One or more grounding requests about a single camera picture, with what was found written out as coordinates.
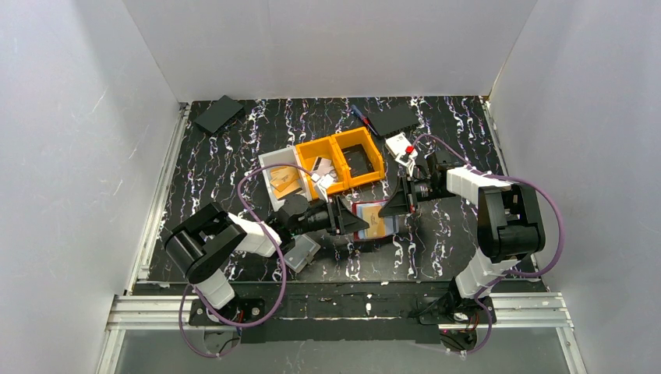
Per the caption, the white small box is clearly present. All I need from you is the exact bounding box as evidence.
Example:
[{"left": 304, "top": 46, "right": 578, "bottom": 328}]
[{"left": 385, "top": 132, "right": 412, "bottom": 158}]

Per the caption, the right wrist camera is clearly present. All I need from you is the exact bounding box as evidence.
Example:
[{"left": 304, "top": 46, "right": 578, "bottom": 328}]
[{"left": 395, "top": 146, "right": 418, "bottom": 177}]

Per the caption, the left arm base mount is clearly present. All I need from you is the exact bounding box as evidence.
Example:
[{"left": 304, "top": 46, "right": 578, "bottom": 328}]
[{"left": 188, "top": 298, "right": 267, "bottom": 326}]

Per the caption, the red card holder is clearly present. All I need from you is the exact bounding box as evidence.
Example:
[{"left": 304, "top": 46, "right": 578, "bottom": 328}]
[{"left": 352, "top": 200, "right": 399, "bottom": 242}]

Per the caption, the yellow bin with black card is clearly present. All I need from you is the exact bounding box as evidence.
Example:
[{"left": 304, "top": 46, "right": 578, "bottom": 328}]
[{"left": 331, "top": 127, "right": 385, "bottom": 188}]

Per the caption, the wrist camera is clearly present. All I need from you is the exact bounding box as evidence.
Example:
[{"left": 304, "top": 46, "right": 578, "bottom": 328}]
[
  {"left": 310, "top": 173, "right": 335, "bottom": 203},
  {"left": 395, "top": 146, "right": 418, "bottom": 177}
]

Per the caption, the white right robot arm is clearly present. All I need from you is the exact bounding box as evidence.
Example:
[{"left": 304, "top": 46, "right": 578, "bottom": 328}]
[{"left": 379, "top": 155, "right": 546, "bottom": 300}]

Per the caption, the black flat box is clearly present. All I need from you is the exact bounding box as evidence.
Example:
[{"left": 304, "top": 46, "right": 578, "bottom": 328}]
[
  {"left": 193, "top": 95, "right": 244, "bottom": 135},
  {"left": 367, "top": 104, "right": 419, "bottom": 139}
]

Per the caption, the blue red pen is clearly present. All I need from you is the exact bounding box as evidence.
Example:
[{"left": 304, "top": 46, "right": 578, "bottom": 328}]
[{"left": 350, "top": 104, "right": 371, "bottom": 128}]

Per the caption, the black flat box left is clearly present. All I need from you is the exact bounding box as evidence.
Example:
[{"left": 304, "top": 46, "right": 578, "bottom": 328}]
[{"left": 193, "top": 95, "right": 244, "bottom": 135}]

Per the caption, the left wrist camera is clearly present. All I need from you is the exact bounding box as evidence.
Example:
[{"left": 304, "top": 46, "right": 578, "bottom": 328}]
[{"left": 310, "top": 173, "right": 335, "bottom": 203}]

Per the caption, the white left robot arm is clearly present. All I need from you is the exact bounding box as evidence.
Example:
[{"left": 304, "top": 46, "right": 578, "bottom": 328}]
[{"left": 164, "top": 195, "right": 369, "bottom": 309}]

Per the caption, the white plastic bin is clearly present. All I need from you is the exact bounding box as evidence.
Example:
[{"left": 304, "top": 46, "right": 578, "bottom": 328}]
[{"left": 258, "top": 146, "right": 311, "bottom": 211}]

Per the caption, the grey card holder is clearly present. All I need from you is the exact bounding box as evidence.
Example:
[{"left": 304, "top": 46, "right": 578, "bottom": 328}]
[{"left": 285, "top": 235, "right": 321, "bottom": 273}]

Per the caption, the yellow bin with white cards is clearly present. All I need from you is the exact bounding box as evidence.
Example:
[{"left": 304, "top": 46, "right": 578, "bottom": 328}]
[{"left": 295, "top": 136, "right": 350, "bottom": 195}]

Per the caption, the black card in bin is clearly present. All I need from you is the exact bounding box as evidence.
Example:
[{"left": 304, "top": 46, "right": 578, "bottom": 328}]
[{"left": 342, "top": 144, "right": 374, "bottom": 178}]

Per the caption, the black flat box right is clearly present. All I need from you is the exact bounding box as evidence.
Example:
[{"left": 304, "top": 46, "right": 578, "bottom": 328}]
[{"left": 367, "top": 104, "right": 419, "bottom": 139}]

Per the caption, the white VIP card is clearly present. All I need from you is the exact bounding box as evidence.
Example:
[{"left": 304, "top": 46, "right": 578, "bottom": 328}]
[{"left": 312, "top": 157, "right": 338, "bottom": 182}]

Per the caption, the gold VIP card top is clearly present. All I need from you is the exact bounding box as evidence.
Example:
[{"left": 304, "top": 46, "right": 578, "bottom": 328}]
[{"left": 269, "top": 166, "right": 302, "bottom": 199}]

